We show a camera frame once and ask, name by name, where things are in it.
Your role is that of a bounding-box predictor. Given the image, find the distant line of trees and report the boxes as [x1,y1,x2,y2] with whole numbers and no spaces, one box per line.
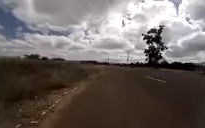
[128,60,205,72]

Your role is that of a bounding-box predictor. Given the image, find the tall dark tree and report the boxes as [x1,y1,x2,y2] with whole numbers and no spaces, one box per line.
[141,24,169,66]

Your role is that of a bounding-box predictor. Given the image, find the pole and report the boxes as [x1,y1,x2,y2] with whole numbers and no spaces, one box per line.
[125,52,130,65]

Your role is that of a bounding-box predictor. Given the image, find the distant clump of trees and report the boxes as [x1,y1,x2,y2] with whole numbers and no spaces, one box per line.
[22,53,67,62]

